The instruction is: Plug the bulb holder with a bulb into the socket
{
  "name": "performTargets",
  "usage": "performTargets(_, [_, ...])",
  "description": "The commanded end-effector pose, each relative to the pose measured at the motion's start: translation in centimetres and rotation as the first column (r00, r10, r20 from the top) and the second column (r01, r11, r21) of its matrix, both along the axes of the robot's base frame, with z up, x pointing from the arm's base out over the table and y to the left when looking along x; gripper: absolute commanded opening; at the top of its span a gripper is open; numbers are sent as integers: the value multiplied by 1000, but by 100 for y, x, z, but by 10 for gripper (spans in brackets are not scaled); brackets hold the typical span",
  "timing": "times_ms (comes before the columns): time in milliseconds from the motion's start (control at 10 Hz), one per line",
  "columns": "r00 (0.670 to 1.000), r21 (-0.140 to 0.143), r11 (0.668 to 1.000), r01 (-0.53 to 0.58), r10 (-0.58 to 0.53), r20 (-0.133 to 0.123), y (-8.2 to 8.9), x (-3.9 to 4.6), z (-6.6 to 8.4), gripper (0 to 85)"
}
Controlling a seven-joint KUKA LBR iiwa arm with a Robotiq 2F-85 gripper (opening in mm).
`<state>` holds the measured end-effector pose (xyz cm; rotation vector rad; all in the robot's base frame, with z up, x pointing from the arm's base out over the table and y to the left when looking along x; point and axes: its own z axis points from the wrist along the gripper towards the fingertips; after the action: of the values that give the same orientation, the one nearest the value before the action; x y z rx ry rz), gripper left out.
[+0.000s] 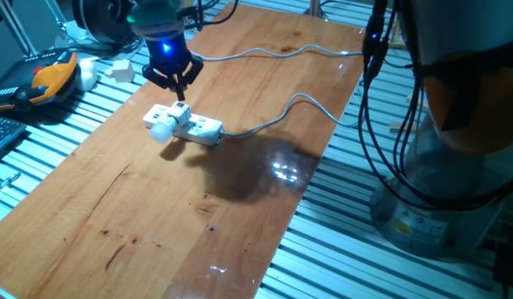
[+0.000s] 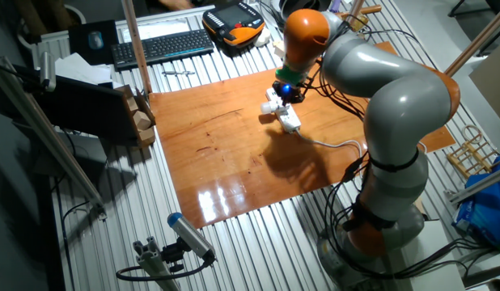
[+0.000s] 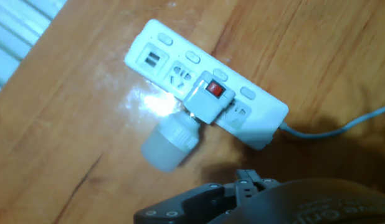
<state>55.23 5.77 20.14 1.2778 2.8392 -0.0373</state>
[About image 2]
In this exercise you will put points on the slanted support pole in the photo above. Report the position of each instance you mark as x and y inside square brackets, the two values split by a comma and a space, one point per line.
[356, 8]

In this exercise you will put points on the pale wooden block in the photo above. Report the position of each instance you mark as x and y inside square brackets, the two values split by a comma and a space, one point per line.
[279, 48]

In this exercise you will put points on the aluminium profile post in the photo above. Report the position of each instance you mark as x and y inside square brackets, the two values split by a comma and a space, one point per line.
[153, 266]

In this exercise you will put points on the long aluminium beam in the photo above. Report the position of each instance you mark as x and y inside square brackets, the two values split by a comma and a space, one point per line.
[52, 149]

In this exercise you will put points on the black cardboard box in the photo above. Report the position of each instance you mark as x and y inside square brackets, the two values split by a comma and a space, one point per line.
[84, 109]

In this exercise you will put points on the silver bar camera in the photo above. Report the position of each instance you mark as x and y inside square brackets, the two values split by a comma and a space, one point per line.
[47, 70]

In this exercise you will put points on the small metal tool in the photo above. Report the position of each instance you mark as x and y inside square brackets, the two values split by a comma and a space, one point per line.
[177, 73]

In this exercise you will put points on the black keyboard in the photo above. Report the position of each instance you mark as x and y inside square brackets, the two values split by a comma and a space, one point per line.
[161, 46]

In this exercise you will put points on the black camera clamp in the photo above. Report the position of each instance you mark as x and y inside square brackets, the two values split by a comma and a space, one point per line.
[173, 254]

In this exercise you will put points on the beige cardboard panel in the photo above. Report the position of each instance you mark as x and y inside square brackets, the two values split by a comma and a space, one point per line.
[492, 85]

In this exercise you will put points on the plain wooden block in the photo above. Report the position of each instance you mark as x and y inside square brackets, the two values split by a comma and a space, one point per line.
[141, 120]
[146, 137]
[132, 105]

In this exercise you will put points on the blue bag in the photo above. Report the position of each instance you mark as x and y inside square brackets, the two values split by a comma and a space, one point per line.
[484, 210]

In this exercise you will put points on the round wooden stick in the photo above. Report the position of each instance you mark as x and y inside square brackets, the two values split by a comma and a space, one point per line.
[371, 9]

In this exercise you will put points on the short aluminium bar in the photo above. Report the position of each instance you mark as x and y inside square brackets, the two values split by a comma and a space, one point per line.
[476, 185]

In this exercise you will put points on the grey computer mouse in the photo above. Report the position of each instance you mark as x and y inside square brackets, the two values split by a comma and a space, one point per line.
[96, 40]

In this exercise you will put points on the black filament spool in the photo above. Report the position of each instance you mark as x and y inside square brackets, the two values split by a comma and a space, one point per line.
[288, 6]

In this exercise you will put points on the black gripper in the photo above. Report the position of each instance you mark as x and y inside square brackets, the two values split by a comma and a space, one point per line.
[287, 91]

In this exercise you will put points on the white document sheet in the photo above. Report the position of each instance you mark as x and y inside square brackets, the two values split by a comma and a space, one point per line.
[169, 28]

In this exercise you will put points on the plain wooden pole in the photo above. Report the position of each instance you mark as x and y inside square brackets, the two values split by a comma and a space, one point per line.
[136, 44]

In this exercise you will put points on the black and orange teach pendant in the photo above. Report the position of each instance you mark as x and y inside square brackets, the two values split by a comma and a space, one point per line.
[234, 20]

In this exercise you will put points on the white power strip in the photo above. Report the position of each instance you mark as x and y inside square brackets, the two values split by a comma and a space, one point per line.
[289, 119]

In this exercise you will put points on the white paper stack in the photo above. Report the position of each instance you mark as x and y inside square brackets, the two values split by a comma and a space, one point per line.
[80, 70]

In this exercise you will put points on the black mouse pad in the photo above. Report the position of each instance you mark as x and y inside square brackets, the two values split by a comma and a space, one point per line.
[80, 48]

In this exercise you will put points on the wooden rack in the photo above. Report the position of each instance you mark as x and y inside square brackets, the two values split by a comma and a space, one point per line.
[472, 157]

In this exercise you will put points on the operator bare hand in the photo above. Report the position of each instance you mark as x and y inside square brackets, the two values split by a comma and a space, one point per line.
[175, 4]

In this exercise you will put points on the wooden pole on metal foot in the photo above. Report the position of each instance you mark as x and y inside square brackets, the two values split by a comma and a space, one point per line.
[476, 40]

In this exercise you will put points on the silver and orange robot arm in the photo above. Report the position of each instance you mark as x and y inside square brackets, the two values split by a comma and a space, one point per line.
[408, 109]

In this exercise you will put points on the small wooden piece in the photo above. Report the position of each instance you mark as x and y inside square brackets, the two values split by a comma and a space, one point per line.
[420, 204]

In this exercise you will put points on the orange wooden board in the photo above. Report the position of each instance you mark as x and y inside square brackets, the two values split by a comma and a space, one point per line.
[217, 174]

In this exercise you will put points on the silver camera with blue cap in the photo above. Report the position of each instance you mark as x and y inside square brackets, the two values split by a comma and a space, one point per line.
[189, 234]

